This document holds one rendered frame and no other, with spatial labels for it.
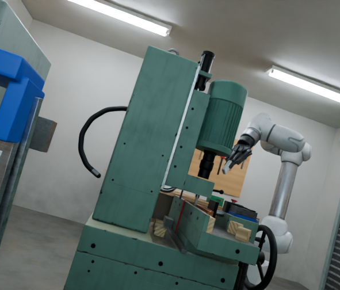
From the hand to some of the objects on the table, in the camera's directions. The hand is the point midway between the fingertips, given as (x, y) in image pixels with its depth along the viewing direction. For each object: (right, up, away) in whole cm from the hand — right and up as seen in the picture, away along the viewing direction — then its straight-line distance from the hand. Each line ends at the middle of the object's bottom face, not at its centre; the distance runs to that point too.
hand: (227, 167), depth 138 cm
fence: (-21, -19, -15) cm, 32 cm away
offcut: (-2, -23, -36) cm, 42 cm away
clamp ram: (-8, -23, -13) cm, 28 cm away
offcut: (-3, -24, -26) cm, 35 cm away
